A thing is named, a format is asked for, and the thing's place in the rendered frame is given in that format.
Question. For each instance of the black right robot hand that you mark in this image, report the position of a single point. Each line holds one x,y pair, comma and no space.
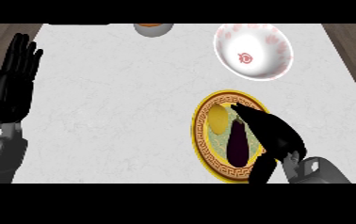
273,133

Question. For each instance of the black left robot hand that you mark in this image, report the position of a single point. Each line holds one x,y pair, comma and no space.
16,77

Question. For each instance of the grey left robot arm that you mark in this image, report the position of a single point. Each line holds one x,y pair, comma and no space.
10,152

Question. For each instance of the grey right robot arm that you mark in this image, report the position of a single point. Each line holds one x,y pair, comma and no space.
314,170

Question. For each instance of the dark purple eggplant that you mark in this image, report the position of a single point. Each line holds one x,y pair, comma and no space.
238,146

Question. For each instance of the yellow patterned plate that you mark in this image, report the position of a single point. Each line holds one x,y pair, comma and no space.
208,140

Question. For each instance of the white bowl with red print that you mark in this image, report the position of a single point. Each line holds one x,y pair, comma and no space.
252,52

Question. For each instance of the yellow lemon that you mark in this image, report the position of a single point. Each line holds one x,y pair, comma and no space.
218,118

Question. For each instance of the grey cup with orange top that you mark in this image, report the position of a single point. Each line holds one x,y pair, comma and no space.
152,30

